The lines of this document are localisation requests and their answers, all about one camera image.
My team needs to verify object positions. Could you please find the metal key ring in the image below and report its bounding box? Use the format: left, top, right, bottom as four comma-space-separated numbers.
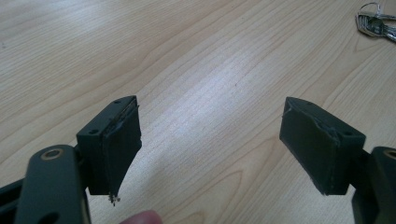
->
360, 2, 383, 17

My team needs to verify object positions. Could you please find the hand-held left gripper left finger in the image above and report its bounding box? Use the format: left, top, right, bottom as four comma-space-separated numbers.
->
76, 95, 143, 207

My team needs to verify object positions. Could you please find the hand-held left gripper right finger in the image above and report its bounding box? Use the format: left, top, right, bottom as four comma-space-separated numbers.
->
278, 96, 367, 197

